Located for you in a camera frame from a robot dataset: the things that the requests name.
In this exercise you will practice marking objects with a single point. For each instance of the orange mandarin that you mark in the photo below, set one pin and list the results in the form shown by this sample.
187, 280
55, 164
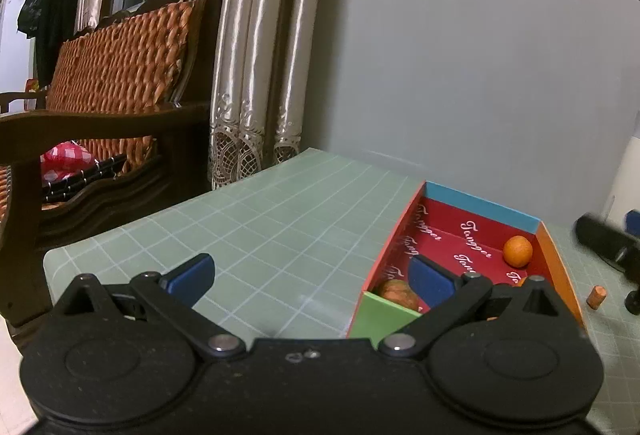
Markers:
517, 252

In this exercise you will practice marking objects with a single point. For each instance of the wooden wicker sofa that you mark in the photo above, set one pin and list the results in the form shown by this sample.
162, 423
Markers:
136, 92

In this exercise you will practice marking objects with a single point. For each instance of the beige curtain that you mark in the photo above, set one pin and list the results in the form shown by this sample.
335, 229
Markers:
261, 68

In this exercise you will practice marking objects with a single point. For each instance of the small orange cork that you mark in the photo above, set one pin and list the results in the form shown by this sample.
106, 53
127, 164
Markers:
596, 297

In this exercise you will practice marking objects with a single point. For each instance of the colourful cardboard box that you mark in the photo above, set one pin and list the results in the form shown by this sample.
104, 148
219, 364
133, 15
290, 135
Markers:
463, 234

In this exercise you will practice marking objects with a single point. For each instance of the red checkered cloth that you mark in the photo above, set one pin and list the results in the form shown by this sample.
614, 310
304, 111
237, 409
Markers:
64, 160

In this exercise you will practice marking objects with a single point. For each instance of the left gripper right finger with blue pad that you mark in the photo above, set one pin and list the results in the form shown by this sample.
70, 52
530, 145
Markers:
450, 299

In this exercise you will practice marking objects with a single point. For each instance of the brown fruit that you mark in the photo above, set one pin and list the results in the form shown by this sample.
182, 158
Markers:
398, 291

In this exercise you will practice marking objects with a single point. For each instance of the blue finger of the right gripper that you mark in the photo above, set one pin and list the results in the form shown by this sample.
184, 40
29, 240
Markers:
632, 223

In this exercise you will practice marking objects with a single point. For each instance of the black hanging jacket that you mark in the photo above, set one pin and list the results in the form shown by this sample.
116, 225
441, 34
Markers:
50, 23

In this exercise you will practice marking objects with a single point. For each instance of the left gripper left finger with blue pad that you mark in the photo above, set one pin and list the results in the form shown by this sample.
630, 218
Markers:
171, 297

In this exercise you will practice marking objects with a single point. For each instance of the green cutting mat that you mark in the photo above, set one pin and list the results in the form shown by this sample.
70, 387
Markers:
294, 245

